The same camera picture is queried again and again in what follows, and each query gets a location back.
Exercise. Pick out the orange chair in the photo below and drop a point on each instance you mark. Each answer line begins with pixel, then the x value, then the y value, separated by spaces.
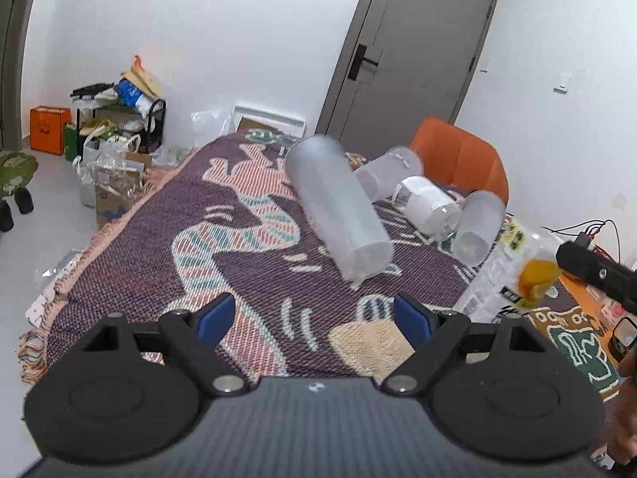
pixel 460 159

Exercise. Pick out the white wall switch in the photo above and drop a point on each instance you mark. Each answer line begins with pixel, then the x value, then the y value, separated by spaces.
pixel 563 82

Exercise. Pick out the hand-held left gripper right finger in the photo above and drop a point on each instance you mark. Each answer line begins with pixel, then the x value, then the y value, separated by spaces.
pixel 411 317

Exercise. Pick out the person's right hand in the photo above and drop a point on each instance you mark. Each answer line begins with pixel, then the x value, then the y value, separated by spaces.
pixel 628 418

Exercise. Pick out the small frosted plastic cup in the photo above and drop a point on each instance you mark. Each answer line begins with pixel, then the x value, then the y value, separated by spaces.
pixel 477 229

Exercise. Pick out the green paper bag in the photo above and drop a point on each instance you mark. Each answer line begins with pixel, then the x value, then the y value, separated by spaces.
pixel 72 140

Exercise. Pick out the printed woven blanket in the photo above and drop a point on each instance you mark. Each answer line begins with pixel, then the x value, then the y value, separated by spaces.
pixel 199 259

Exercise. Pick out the wide frosted plastic cup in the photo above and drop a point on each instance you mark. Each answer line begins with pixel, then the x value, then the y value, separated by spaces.
pixel 385 172

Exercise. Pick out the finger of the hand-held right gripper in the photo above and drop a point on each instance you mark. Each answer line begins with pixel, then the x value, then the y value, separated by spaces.
pixel 597 271

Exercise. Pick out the tall frosted plastic cup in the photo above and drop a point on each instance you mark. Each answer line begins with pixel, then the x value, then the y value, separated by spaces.
pixel 336 204

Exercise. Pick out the orange paper shopping bag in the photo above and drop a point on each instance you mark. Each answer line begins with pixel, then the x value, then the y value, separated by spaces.
pixel 48 129

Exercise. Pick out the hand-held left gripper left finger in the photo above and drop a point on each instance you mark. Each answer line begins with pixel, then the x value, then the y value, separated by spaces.
pixel 217 314

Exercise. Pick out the green toy ride-on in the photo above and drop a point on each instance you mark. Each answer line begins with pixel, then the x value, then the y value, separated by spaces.
pixel 15 174

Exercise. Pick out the clear cup with white label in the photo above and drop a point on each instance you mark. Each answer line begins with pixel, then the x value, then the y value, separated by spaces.
pixel 428 206

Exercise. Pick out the clear plastic bag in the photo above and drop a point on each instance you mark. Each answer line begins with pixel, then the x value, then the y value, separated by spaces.
pixel 211 127

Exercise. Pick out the grey door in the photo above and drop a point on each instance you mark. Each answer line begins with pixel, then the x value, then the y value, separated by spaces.
pixel 418 35

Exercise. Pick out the clear bottle with yellow cap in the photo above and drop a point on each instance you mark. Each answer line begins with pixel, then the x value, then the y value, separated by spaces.
pixel 507 271

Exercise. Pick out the cardboard box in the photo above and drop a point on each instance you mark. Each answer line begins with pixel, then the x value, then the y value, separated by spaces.
pixel 117 194

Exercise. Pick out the black shelf rack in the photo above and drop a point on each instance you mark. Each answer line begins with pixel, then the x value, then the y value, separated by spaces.
pixel 155 124

